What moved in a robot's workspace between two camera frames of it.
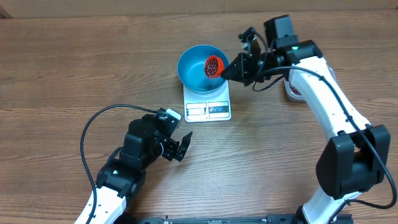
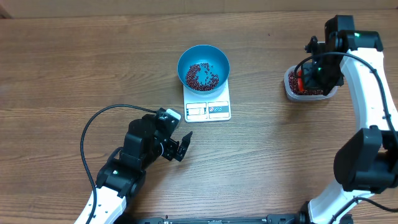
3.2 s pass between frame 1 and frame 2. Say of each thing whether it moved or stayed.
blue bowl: stayed
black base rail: stayed
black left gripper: stayed
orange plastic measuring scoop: moved
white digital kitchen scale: stayed
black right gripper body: moved
